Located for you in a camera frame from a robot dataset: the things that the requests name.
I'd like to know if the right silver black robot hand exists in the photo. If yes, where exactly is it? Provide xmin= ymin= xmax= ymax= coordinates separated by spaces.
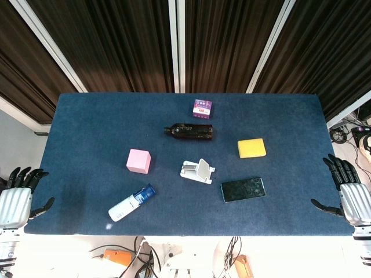
xmin=310 ymin=153 xmax=371 ymax=227

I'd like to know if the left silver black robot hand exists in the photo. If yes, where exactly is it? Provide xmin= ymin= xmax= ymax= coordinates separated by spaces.
xmin=0 ymin=167 xmax=56 ymax=229

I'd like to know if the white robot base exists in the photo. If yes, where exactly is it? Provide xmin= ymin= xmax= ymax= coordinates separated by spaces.
xmin=158 ymin=242 xmax=217 ymax=278

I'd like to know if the white folding phone stand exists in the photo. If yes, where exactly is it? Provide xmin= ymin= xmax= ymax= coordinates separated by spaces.
xmin=179 ymin=158 xmax=216 ymax=185

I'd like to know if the black smartphone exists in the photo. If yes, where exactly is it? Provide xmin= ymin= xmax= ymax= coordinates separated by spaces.
xmin=220 ymin=177 xmax=267 ymax=203

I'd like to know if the yellow sponge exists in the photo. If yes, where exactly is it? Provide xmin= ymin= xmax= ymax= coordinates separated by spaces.
xmin=237 ymin=138 xmax=267 ymax=159

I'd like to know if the orange device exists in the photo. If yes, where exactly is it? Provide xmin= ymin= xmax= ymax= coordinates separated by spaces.
xmin=103 ymin=248 xmax=134 ymax=268

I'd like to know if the white bottle with blue cap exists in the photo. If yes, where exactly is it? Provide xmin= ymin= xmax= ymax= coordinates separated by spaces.
xmin=108 ymin=183 xmax=157 ymax=222

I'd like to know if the wooden block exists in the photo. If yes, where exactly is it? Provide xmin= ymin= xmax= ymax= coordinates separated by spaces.
xmin=235 ymin=254 xmax=254 ymax=278

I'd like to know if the pink cube block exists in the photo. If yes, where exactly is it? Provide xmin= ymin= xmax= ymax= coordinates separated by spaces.
xmin=126 ymin=148 xmax=152 ymax=175

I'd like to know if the blue table cloth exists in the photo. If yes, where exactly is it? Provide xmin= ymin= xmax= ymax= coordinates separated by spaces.
xmin=23 ymin=92 xmax=359 ymax=237

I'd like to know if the small purple printed box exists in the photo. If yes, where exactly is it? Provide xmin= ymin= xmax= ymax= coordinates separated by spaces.
xmin=192 ymin=98 xmax=214 ymax=120

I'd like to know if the dark plastic bottle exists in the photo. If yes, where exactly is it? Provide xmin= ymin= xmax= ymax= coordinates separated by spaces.
xmin=163 ymin=123 xmax=214 ymax=142

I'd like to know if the dark pleated curtain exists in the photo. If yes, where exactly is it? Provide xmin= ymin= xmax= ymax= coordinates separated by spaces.
xmin=0 ymin=0 xmax=371 ymax=125

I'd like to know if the black cable bundle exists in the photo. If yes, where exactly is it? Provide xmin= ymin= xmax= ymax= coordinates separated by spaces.
xmin=330 ymin=120 xmax=371 ymax=169

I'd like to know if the white frame post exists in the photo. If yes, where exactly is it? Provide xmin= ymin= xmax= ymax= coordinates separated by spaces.
xmin=168 ymin=0 xmax=187 ymax=94
xmin=9 ymin=0 xmax=89 ymax=93
xmin=245 ymin=0 xmax=298 ymax=94

